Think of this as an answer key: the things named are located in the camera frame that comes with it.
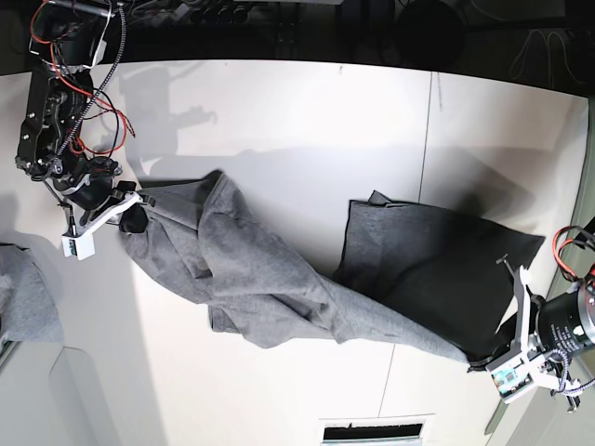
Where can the white bin at left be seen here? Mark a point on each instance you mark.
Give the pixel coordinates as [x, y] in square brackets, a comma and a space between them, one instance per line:
[40, 404]

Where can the grey cloth pile at left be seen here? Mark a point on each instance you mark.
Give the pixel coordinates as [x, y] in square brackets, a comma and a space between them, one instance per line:
[28, 311]

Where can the grey t-shirt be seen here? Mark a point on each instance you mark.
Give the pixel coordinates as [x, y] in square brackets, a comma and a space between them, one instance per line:
[407, 274]

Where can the white vent grille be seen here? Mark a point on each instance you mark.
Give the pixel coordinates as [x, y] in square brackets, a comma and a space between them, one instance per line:
[397, 430]

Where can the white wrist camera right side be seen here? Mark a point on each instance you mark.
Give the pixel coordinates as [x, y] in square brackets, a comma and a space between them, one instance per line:
[81, 247]

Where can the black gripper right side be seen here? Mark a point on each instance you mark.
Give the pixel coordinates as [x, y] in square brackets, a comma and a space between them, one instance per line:
[87, 190]

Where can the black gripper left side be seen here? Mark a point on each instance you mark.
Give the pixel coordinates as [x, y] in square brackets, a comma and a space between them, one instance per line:
[547, 334]

